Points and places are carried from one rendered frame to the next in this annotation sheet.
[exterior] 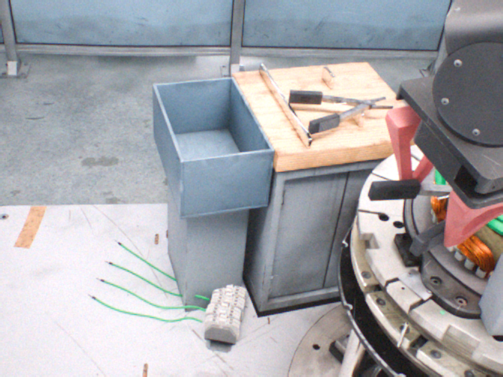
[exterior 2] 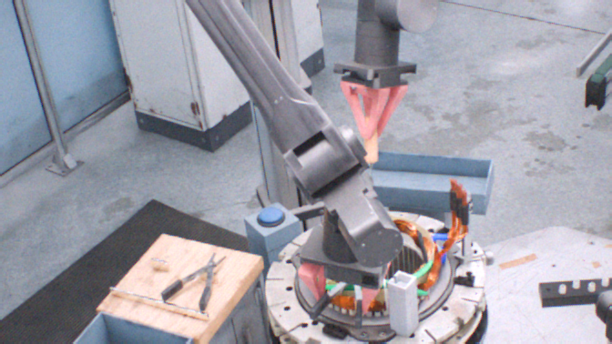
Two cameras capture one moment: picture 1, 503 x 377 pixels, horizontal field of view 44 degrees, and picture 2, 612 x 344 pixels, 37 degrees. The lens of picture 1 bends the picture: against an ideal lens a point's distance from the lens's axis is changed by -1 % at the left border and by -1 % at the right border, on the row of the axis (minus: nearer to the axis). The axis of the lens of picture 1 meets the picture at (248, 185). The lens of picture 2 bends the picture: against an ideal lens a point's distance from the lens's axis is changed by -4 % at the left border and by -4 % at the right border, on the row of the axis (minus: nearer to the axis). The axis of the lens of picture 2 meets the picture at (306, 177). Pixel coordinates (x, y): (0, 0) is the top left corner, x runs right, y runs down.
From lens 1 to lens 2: 0.76 m
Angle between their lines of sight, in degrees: 32
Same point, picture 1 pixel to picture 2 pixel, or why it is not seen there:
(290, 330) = not seen: outside the picture
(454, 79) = (364, 251)
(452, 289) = (373, 331)
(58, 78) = not seen: outside the picture
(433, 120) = (332, 263)
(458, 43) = (361, 239)
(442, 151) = (347, 274)
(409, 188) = (326, 299)
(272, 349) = not seen: outside the picture
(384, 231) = (313, 331)
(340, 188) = (232, 330)
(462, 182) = (365, 280)
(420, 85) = (308, 250)
